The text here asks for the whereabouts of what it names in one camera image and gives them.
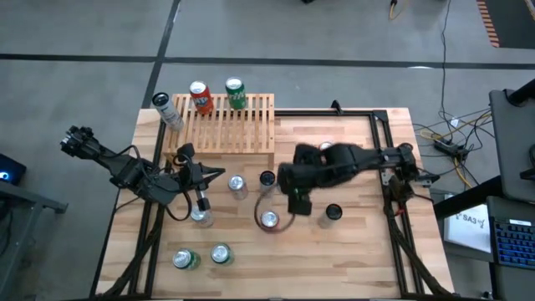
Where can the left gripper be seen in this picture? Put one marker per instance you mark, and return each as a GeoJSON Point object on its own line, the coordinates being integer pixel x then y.
{"type": "Point", "coordinates": [188, 171]}

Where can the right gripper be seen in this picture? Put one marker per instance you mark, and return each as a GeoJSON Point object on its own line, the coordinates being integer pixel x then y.
{"type": "Point", "coordinates": [309, 177]}

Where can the orange-red Fanta can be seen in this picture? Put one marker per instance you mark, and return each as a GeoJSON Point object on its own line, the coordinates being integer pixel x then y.
{"type": "Point", "coordinates": [202, 102]}
{"type": "Point", "coordinates": [325, 145]}
{"type": "Point", "coordinates": [269, 219]}

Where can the green Sprite can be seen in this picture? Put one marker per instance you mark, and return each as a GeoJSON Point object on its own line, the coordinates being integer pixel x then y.
{"type": "Point", "coordinates": [221, 253]}
{"type": "Point", "coordinates": [236, 98]}
{"type": "Point", "coordinates": [186, 259]}

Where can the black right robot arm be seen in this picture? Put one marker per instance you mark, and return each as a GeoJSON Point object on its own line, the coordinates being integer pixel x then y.
{"type": "Point", "coordinates": [388, 161]}

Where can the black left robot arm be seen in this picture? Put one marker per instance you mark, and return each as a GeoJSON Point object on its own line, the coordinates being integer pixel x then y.
{"type": "Point", "coordinates": [125, 171]}

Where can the wooden slatted shelf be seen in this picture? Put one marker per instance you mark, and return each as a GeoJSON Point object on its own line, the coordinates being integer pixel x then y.
{"type": "Point", "coordinates": [234, 134]}

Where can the silver Diet Coke can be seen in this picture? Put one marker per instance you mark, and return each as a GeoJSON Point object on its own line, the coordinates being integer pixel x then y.
{"type": "Point", "coordinates": [238, 186]}
{"type": "Point", "coordinates": [202, 218]}

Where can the black power strip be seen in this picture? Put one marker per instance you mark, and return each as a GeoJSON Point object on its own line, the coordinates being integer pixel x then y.
{"type": "Point", "coordinates": [449, 147]}

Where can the black desk support bar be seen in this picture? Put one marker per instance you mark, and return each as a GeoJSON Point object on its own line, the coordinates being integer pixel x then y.
{"type": "Point", "coordinates": [464, 196]}

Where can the white paper sign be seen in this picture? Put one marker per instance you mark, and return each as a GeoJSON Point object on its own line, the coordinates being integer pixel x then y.
{"type": "Point", "coordinates": [468, 230]}

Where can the grey metal stand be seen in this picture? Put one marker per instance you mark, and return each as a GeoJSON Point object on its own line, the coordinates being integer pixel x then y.
{"type": "Point", "coordinates": [25, 196]}

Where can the black device with blue light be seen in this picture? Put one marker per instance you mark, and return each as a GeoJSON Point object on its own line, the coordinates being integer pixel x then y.
{"type": "Point", "coordinates": [12, 167]}

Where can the dark grey desk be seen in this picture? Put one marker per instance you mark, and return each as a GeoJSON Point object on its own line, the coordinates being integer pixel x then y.
{"type": "Point", "coordinates": [501, 284]}

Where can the backlit black keyboard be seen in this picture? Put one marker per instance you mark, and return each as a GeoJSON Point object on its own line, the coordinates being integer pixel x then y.
{"type": "Point", "coordinates": [516, 246]}

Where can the grey desk panel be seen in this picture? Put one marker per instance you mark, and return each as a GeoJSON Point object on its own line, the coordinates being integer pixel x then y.
{"type": "Point", "coordinates": [514, 146]}

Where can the black mat orange striped edge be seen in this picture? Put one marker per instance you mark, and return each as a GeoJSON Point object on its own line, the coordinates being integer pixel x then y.
{"type": "Point", "coordinates": [514, 21]}

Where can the black aluminium table frame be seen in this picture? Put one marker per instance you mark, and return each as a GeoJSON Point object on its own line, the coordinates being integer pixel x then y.
{"type": "Point", "coordinates": [152, 251]}

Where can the silver angle bracket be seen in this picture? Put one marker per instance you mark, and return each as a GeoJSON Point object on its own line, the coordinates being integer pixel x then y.
{"type": "Point", "coordinates": [385, 179]}

